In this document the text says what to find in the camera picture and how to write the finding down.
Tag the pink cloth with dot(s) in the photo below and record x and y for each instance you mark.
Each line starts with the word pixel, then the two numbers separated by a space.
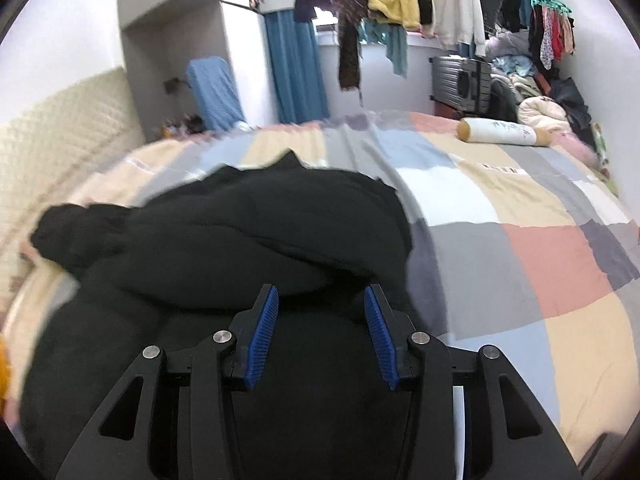
pixel 575 145

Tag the cream padded coat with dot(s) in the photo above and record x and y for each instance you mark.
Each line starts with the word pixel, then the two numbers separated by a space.
pixel 540 112

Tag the white wardrobe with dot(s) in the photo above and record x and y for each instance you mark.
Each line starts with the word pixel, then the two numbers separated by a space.
pixel 245 60

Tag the cluster of cosmetics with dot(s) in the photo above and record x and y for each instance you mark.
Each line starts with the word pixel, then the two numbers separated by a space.
pixel 182 125

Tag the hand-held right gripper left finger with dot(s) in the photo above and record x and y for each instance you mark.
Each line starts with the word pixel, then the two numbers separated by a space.
pixel 262 340

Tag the cream quilted headboard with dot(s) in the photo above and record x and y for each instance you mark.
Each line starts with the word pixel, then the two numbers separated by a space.
pixel 50 135

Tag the patchwork quilt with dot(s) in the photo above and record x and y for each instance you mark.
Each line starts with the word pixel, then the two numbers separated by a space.
pixel 500 260

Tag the window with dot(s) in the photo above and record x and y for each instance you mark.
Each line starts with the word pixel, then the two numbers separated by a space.
pixel 325 22

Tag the dark red box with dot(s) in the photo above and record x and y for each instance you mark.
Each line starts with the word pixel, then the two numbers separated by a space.
pixel 445 109

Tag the black backpack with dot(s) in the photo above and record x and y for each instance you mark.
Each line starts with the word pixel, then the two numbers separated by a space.
pixel 502 102

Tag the green printed bag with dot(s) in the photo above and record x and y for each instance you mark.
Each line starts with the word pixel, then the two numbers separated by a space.
pixel 606 160

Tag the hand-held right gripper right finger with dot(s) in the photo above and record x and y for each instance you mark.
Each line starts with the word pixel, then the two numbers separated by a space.
pixel 380 340

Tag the white hoodie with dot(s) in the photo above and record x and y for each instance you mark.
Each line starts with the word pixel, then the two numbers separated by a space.
pixel 457 5

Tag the blue curtain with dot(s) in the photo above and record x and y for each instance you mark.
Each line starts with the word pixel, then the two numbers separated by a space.
pixel 295 70

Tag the grey ribbed suitcase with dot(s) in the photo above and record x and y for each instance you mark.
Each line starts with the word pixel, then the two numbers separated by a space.
pixel 450 80

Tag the yellow pillow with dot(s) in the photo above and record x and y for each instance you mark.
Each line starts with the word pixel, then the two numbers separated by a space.
pixel 4 370

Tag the pile of clothes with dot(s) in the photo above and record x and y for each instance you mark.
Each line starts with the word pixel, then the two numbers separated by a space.
pixel 510 55

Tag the brown plaid scarf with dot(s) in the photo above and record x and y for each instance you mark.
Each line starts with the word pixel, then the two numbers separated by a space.
pixel 347 35

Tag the hanging small laundry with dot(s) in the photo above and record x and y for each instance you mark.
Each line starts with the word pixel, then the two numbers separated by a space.
pixel 550 40

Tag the black bag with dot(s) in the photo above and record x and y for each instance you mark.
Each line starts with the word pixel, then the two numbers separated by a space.
pixel 572 102

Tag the teal hanging garment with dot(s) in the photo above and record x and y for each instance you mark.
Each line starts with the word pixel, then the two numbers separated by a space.
pixel 395 50

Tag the black sweater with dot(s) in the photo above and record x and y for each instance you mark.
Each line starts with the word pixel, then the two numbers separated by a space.
pixel 250 220

